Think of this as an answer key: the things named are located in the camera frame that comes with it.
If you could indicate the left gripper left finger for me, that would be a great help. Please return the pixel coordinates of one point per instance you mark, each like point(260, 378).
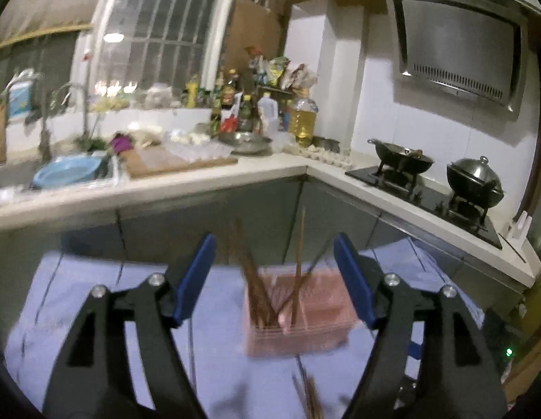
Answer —
point(170, 297)

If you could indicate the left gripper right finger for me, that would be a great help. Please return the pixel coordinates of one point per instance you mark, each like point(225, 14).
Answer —
point(380, 297)

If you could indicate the brown wooden chopstick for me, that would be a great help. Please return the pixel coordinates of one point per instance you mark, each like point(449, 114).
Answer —
point(299, 262)

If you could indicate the black chopstick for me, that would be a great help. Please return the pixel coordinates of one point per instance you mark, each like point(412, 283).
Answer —
point(302, 278)

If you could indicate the chopstick in basket left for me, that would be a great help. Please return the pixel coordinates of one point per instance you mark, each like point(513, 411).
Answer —
point(253, 274)

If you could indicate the pink plastic utensil basket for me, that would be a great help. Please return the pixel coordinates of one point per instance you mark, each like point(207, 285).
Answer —
point(316, 317)

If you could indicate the gas stove top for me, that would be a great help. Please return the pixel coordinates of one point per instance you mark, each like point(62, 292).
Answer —
point(448, 207)

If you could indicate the reddish brown chopstick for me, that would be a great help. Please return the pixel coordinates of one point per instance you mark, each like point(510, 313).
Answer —
point(299, 385)

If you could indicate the dark brown chopstick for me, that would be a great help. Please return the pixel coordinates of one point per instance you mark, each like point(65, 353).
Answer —
point(314, 410)

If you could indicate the black wok on stove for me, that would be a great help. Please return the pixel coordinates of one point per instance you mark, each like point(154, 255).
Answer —
point(412, 161)

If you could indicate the wooden cutting board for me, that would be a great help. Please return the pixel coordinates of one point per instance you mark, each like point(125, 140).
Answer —
point(156, 161)

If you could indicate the egg tray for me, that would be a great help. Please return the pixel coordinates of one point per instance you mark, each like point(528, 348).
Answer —
point(324, 156)

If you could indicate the lidded steel pot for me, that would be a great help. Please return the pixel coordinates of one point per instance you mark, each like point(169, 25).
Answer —
point(473, 180)

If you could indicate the blue plastic basin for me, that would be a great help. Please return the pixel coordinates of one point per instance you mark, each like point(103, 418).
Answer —
point(67, 171)

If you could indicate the steel bowl on counter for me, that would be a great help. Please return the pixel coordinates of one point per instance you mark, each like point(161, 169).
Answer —
point(245, 142)

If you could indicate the chrome sink faucet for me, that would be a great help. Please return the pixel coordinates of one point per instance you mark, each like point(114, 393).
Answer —
point(39, 113)

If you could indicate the cooking oil bottle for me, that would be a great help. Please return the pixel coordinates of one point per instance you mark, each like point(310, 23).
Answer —
point(303, 112)

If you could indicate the white plastic jug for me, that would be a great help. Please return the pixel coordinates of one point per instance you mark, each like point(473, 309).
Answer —
point(269, 115)

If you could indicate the detergent bottle blue label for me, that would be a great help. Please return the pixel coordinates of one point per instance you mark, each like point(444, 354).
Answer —
point(19, 94)

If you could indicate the steel range hood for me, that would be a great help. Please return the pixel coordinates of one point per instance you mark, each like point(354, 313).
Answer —
point(474, 49)

